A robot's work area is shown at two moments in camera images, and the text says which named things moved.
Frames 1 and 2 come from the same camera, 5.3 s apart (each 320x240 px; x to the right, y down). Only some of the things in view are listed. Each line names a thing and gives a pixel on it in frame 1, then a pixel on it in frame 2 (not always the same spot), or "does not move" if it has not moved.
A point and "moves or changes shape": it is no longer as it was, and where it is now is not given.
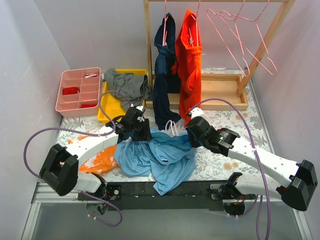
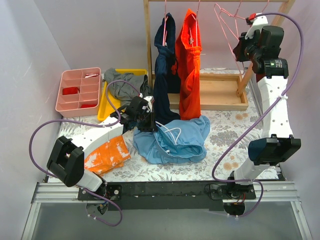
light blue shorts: (168, 159) moves or changes shape
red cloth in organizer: (71, 90) does not move
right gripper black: (195, 133) -> (242, 49)
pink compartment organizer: (79, 93) does not move
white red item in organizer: (91, 75) does not move
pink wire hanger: (241, 8) -> (230, 38)
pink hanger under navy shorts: (164, 42) does not move
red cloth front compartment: (88, 105) does not move
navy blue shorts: (167, 80) does not move
